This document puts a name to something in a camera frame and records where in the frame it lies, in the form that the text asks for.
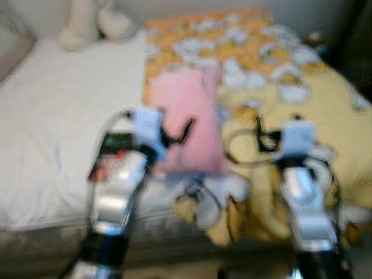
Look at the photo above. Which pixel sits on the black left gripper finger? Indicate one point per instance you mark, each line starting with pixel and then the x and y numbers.
pixel 187 131

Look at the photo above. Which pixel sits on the pink pillow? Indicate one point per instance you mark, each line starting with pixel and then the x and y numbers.
pixel 189 110

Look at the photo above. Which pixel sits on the dark green red book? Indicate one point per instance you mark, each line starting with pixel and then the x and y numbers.
pixel 113 154

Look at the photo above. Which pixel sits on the yellow cartoon egg blanket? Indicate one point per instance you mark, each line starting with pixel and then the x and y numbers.
pixel 290 81

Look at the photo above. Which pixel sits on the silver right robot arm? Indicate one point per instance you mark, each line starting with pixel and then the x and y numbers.
pixel 308 203

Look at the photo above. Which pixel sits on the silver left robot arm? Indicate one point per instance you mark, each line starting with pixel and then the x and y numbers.
pixel 116 197

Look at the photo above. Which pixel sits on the white quilted mattress pad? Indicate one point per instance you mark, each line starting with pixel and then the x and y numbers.
pixel 58 128

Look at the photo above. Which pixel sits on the beige plush toy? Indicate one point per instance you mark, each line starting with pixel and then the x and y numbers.
pixel 87 26

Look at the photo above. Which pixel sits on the grey quilted mattress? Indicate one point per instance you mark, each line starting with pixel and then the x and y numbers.
pixel 46 244

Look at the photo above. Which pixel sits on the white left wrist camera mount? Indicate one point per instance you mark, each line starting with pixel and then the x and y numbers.
pixel 146 128

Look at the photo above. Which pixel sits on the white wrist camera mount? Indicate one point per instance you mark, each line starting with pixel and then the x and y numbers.
pixel 297 139
pixel 146 128

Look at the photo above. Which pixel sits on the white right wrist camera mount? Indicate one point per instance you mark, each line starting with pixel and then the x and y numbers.
pixel 297 139

